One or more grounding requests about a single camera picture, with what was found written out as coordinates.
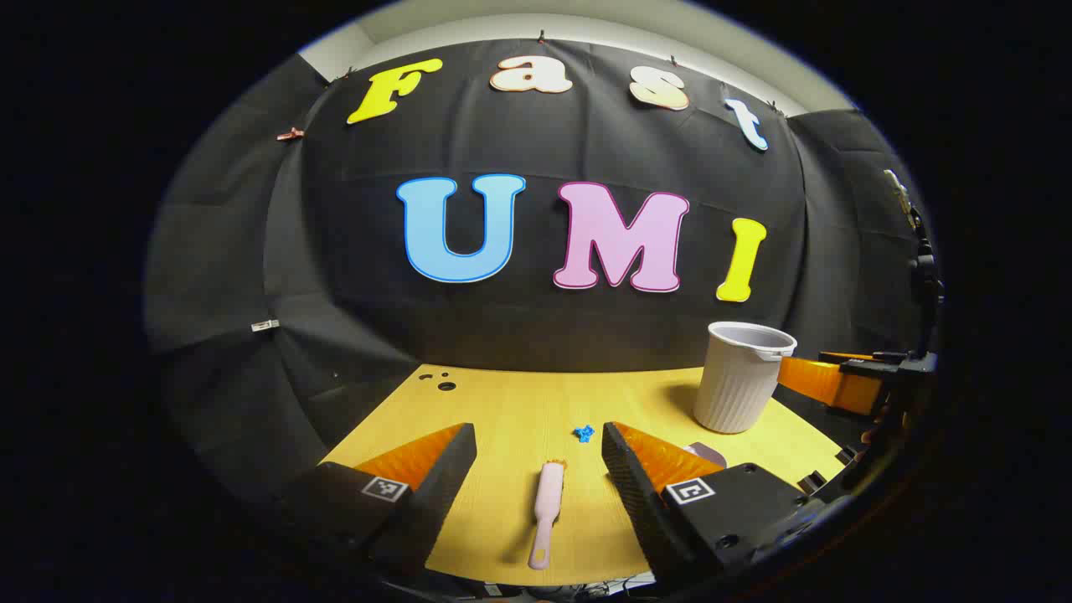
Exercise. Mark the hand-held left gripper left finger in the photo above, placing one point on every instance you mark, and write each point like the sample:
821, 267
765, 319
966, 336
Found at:
444, 479

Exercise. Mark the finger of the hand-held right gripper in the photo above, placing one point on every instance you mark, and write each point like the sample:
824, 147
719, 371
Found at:
871, 358
833, 387

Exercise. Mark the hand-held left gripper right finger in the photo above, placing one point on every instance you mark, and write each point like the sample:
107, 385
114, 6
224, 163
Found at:
632, 496

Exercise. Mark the blue paper trash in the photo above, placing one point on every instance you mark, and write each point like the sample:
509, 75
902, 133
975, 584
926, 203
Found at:
584, 433

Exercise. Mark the pink plastic dustpan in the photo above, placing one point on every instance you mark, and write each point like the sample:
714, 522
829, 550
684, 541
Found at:
708, 456

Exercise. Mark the small pink broom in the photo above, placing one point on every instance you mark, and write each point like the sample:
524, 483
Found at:
547, 502

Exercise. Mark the white ribbed garbage bin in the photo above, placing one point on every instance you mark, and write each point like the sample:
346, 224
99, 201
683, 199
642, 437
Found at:
737, 381

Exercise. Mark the yellow wooden desktop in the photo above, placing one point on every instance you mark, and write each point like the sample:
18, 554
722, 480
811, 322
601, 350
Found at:
519, 419

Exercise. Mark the black backdrop cloth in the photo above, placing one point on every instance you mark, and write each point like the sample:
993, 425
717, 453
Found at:
544, 327

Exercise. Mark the white cloth clip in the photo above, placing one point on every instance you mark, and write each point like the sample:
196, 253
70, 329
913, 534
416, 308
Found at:
265, 325

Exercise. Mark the red cloth clip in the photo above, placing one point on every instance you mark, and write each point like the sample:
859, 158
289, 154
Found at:
291, 134

